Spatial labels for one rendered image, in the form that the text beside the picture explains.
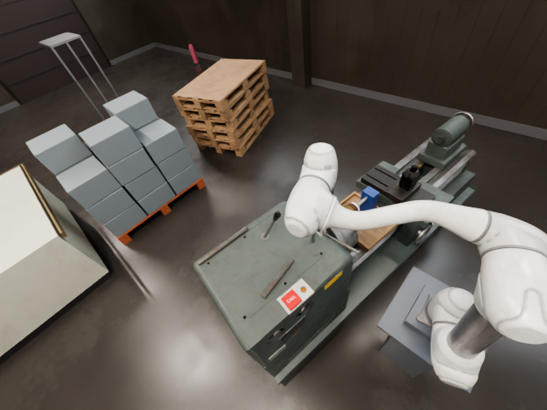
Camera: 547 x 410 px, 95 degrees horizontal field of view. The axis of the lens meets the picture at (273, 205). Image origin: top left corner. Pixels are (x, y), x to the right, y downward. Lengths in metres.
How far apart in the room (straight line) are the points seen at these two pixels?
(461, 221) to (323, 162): 0.41
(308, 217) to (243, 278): 0.57
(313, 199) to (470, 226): 0.44
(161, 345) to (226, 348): 0.58
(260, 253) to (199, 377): 1.48
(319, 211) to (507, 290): 0.46
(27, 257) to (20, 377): 1.09
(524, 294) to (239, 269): 0.91
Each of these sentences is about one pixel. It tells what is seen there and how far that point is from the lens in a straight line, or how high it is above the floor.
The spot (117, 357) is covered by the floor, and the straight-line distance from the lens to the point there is 2.84.
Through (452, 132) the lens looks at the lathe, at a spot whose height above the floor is 1.13.
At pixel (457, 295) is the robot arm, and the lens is 1.40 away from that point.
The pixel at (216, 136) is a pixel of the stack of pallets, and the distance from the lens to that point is 3.83.
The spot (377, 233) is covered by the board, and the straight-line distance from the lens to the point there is 1.68.
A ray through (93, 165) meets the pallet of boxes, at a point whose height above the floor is 0.90.
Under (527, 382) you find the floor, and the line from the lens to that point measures 2.65.
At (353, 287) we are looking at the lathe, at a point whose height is 0.54.
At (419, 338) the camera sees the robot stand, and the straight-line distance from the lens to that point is 1.63.
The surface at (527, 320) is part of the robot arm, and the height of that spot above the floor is 1.61.
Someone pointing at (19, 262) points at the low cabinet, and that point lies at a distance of 2.88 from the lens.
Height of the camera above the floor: 2.26
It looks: 49 degrees down
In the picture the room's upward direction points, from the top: 13 degrees counter-clockwise
